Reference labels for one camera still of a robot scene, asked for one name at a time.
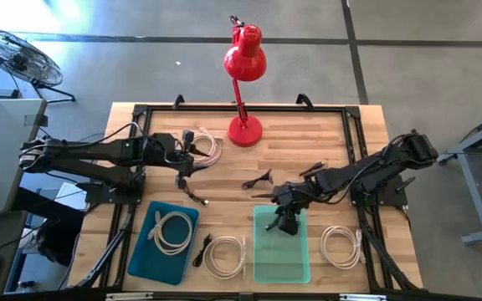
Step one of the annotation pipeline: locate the red desk lamp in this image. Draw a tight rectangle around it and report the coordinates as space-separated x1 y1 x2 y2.
223 15 267 148

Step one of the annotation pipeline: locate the black aluminium table frame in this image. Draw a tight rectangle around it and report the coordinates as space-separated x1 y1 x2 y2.
73 93 425 293

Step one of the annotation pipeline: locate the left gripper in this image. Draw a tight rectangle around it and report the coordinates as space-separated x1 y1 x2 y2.
169 130 211 189

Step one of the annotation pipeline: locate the short black USB cable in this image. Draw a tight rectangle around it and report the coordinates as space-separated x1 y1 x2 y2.
299 161 326 177

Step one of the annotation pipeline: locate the translucent tape strip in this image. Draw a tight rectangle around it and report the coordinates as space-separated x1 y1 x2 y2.
23 112 49 129

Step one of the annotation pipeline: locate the blue plastic bin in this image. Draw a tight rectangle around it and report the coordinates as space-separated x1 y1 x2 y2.
126 200 200 287

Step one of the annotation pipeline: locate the black floor fan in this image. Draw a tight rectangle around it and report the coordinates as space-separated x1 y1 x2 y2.
0 26 77 105

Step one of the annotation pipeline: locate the translucent green plastic bin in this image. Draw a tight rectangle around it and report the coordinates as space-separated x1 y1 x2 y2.
252 203 311 285

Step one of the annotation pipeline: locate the blue-grey metal frame table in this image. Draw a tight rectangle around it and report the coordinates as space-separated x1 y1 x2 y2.
434 106 482 247

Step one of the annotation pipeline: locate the black bag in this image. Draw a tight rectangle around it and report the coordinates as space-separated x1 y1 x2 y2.
34 217 84 268

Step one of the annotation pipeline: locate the black cable with metal plug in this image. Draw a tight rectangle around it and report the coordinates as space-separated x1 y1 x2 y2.
182 186 209 207

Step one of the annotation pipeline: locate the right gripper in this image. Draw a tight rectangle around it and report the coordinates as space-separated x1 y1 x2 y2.
251 182 309 236

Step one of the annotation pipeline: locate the silver metal bracket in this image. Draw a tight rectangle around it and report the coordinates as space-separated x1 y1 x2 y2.
339 293 388 301
105 292 155 301

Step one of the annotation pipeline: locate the white cable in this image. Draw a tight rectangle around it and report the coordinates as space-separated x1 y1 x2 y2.
188 126 224 168
146 210 195 257
202 235 249 281
319 224 367 271

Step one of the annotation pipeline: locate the white paper sheet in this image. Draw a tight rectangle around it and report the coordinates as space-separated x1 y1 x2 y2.
54 181 88 210

